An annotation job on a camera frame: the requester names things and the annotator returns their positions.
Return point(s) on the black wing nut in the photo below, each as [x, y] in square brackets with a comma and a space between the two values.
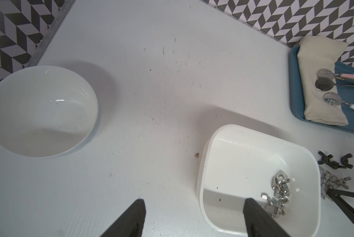
[345, 161]
[327, 160]

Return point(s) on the beige cloth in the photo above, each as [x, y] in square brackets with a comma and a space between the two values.
[315, 54]

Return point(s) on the white handled spoon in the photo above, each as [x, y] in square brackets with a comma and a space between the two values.
[336, 100]

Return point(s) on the removed silver wing nuts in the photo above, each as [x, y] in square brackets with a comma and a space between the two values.
[330, 181]

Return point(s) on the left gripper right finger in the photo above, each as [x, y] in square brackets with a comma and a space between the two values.
[259, 223]

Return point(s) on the dark handled spoon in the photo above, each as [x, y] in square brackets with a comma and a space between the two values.
[334, 84]

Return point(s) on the white storage box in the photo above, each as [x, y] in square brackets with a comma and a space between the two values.
[239, 163]

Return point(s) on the white round bowl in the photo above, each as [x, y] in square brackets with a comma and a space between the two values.
[45, 111]

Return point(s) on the pink handled spoon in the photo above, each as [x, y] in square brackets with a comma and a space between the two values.
[325, 73]

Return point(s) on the teal tray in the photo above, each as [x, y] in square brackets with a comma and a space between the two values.
[297, 104]

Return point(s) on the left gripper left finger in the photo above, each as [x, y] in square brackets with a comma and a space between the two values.
[130, 223]

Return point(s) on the silver wing nut pile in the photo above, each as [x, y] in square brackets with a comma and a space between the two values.
[275, 206]

